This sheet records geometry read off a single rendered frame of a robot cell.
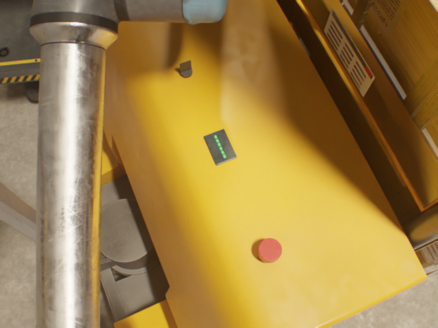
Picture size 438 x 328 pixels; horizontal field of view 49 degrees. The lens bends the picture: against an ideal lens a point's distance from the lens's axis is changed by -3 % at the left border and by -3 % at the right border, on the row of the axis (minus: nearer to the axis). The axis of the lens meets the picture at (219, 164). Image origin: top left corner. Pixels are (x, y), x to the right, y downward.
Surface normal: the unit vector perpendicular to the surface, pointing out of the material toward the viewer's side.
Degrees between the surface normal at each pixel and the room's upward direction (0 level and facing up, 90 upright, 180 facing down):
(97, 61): 65
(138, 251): 0
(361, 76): 90
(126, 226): 0
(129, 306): 0
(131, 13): 93
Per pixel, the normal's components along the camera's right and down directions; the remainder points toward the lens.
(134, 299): 0.02, -0.34
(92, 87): 0.81, 0.04
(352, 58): -0.92, 0.36
